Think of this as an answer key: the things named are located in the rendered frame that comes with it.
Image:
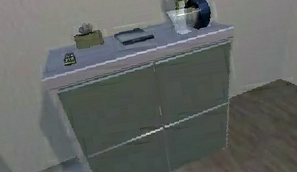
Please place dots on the white glass bowl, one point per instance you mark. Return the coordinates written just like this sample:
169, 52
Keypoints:
181, 20

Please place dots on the grey chest of drawers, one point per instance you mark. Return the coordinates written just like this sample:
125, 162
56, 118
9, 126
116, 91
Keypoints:
147, 108

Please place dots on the dark blue round alarm clock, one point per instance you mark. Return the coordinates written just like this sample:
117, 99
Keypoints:
202, 10

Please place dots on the black remote control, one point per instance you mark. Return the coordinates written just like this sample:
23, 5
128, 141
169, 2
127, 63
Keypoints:
69, 59

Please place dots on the small plant in olive box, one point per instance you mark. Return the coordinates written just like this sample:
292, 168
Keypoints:
88, 38

